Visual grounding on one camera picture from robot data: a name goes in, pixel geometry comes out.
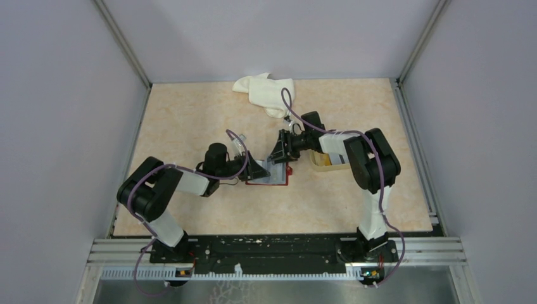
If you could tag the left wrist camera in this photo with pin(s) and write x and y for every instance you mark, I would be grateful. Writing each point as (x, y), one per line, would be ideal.
(238, 143)

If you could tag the white folded cloth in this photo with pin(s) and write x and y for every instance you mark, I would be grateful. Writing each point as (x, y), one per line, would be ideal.
(265, 92)

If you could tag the gold VIP card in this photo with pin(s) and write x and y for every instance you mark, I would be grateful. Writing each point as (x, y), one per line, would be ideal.
(321, 159)

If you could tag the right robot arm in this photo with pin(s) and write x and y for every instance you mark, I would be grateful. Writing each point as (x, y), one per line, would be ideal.
(373, 164)

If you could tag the aluminium frame rail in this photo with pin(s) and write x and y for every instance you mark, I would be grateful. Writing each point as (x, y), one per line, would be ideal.
(129, 259)

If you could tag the beige oval tray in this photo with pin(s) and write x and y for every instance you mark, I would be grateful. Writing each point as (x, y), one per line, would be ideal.
(326, 169)

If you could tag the red leather card holder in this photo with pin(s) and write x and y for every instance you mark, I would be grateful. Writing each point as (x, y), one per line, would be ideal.
(279, 174)

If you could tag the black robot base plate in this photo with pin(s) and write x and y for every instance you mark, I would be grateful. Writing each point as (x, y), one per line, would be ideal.
(275, 254)

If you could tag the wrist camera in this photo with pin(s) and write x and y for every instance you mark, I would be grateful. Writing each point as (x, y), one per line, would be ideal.
(293, 126)
(238, 143)

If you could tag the black striped card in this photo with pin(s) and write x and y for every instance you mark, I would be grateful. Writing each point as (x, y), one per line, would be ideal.
(336, 159)

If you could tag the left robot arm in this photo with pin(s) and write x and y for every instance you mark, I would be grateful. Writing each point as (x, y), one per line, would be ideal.
(148, 190)

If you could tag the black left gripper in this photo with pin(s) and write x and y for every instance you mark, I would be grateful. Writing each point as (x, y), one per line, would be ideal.
(256, 171)

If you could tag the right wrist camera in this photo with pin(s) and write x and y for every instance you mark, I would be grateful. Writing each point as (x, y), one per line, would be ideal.
(293, 126)

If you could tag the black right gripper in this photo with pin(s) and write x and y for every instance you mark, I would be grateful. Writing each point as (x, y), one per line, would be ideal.
(284, 148)

